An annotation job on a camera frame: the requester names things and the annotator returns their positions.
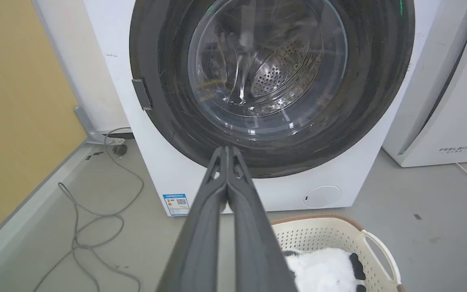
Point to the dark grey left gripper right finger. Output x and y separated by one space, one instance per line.
253 239

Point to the white air purifier appliance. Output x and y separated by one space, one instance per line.
448 89

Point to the round dark washing machine door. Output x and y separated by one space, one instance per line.
266 89

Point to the cream perforated laundry basket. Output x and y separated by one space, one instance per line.
326 235

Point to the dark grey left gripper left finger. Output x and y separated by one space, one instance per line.
201 235

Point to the blue energy label sticker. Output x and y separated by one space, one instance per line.
176 204

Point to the white front-load washing machine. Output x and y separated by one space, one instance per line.
168 162

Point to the black and white plush toy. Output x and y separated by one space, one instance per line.
322 269

